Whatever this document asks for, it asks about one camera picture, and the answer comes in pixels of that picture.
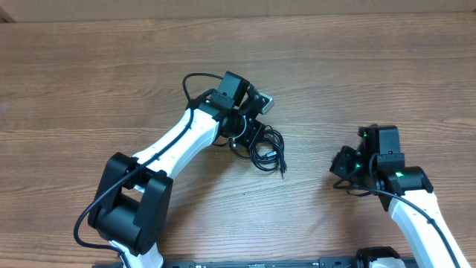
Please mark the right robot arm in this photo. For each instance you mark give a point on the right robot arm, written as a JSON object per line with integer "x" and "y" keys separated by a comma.
{"x": 377, "y": 167}

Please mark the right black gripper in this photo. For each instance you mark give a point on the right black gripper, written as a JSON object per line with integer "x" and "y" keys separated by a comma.
{"x": 340, "y": 167}

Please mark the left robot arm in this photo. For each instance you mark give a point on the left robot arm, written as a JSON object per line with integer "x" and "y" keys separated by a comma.
{"x": 130, "y": 206}

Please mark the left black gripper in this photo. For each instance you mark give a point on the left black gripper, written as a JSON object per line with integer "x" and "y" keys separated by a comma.
{"x": 255, "y": 132}

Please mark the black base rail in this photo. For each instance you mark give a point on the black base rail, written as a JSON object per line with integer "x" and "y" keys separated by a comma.
{"x": 324, "y": 262}

